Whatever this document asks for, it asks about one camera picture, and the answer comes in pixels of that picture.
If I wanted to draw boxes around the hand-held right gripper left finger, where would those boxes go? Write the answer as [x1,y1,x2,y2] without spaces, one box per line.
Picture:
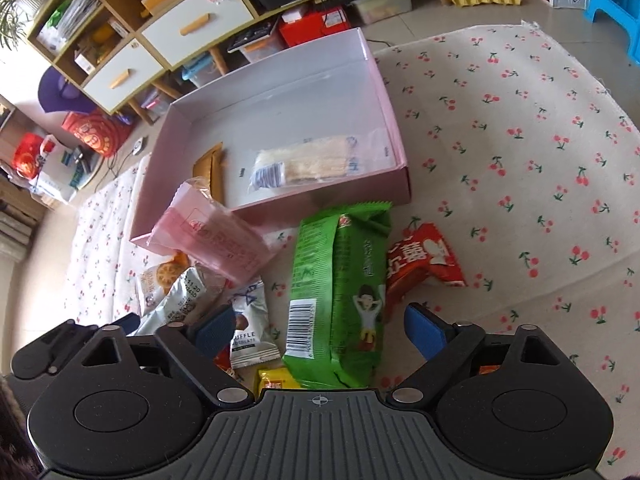
[70,304,255,409]

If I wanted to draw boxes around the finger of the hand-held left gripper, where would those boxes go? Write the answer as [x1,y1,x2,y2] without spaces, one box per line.
[113,312,142,337]

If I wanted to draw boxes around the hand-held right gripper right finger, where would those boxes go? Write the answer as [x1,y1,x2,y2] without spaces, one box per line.
[386,302,576,409]

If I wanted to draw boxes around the shiny red snack packet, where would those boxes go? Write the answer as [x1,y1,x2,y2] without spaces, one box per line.
[214,347,251,386]

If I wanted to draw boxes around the white chocolate packet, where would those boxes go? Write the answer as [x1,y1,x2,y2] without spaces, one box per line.
[227,280,281,369]

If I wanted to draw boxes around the silver snack packet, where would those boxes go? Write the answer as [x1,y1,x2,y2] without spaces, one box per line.
[134,266,228,337]

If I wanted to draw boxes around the orange biscuit packet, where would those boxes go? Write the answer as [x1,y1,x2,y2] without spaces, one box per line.
[135,254,192,311]

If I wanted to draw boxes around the yellow snack packet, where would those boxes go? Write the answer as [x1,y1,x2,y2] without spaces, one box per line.
[254,366,302,392]

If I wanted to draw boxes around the green snack packet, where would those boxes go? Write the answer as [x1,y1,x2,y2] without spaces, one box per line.
[281,201,393,390]

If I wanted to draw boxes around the pink snack packet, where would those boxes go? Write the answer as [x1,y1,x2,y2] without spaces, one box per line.
[146,177,278,283]

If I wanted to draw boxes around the brown snack packet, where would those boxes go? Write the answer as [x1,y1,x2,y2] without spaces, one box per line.
[192,142,227,202]

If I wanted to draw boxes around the clear cracker packet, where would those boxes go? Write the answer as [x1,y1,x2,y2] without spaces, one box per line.
[241,130,381,193]

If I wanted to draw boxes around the pink cardboard box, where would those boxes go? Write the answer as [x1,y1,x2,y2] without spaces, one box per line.
[129,27,412,248]

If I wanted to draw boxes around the white shopping bag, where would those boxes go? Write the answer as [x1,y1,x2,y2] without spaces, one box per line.
[30,137,92,204]

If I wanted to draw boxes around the red lantern print bag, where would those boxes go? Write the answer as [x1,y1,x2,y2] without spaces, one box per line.
[62,111,134,157]

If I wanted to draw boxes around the red gift bag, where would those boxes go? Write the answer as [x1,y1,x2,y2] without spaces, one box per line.
[12,132,56,179]

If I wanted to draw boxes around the purple hat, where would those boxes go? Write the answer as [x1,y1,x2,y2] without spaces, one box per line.
[37,65,101,114]

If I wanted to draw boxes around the blue plastic bin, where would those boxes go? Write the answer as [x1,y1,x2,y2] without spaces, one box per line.
[181,55,222,87]

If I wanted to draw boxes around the clear bin black lid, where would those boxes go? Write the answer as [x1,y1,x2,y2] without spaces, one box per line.
[227,20,282,64]

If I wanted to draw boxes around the shelf stack of papers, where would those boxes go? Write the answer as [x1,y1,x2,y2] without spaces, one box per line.
[37,0,104,52]

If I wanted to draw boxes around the red box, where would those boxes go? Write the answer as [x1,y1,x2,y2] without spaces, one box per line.
[277,5,352,49]

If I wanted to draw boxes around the clear storage bin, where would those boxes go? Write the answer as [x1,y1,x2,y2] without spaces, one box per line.
[347,0,414,24]

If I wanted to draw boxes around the green potted plant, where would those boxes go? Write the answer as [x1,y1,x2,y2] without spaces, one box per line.
[0,0,47,48]

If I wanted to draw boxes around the white drawer wooden handle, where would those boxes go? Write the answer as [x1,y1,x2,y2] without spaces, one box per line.
[82,37,167,114]
[141,0,256,69]

